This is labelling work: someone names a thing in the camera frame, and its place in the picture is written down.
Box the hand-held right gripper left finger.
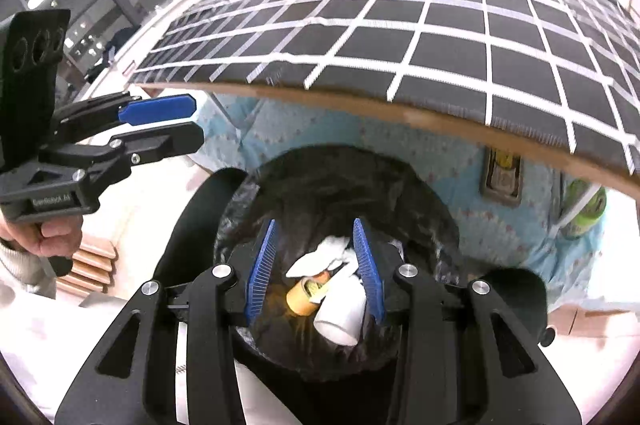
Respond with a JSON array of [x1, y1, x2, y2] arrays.
[[52, 217, 278, 425]]

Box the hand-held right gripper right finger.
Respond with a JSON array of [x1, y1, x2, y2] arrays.
[[352, 217, 583, 425]]

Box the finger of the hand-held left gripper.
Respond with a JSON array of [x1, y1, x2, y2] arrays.
[[75, 122, 205, 192], [52, 92, 197, 142]]

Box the yellow tape roll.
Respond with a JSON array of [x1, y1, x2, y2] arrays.
[[285, 271, 334, 317]]

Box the white plastic bag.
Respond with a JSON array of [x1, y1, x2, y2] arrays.
[[285, 234, 362, 282]]

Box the black trash bin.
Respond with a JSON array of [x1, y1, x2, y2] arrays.
[[152, 145, 557, 382]]

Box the black trash bag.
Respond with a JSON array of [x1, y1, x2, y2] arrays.
[[214, 145, 462, 376]]

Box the person's left hand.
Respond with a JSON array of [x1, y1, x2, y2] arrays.
[[0, 206, 84, 259]]

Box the stacked wooden boards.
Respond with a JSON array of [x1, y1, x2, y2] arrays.
[[55, 242, 119, 299]]

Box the bed with blue sheet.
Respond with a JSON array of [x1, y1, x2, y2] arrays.
[[192, 98, 609, 302]]

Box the dark printed package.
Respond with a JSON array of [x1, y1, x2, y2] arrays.
[[481, 146, 524, 209]]

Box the wooden table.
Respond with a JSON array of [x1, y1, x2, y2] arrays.
[[142, 80, 640, 201]]

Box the green bottle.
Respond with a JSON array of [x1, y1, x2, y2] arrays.
[[562, 180, 609, 240]]

